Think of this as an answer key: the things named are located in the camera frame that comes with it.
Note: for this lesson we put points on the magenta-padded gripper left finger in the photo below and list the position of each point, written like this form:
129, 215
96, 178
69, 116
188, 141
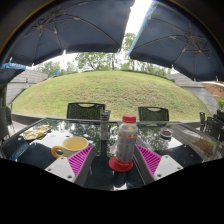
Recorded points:
63, 166

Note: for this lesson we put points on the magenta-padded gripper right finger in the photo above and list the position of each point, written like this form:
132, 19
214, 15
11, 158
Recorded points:
166, 166

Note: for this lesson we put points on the clear red-capped drink bottle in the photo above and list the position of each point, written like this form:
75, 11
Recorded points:
126, 143

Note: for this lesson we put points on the small round ashtray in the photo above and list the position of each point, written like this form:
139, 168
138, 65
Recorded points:
166, 133

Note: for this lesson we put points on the yellow crumpled packet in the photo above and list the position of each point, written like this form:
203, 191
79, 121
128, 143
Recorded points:
35, 132

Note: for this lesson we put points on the flat round red coaster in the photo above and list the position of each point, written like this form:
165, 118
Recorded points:
118, 166

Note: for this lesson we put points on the dark mesh-back chair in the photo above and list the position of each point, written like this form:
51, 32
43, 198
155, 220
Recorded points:
86, 111
153, 114

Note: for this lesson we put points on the dark slatted chair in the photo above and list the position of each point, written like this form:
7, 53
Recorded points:
215, 128
202, 120

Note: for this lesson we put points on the grey standing tube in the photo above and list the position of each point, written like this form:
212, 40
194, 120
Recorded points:
105, 123

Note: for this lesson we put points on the dark wicker chair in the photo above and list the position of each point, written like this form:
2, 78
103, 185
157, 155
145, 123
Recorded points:
4, 121

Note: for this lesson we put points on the green potted plant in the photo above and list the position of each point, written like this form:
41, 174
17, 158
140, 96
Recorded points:
220, 103

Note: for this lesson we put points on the beige patio umbrella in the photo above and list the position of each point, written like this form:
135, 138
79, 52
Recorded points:
215, 89

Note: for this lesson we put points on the navy umbrella with light-blue edge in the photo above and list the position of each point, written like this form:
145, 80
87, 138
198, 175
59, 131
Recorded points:
10, 71

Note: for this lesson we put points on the row of green trees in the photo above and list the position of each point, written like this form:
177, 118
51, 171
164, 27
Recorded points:
96, 61

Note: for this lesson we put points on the large navy patio umbrella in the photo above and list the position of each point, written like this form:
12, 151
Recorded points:
73, 30
180, 40

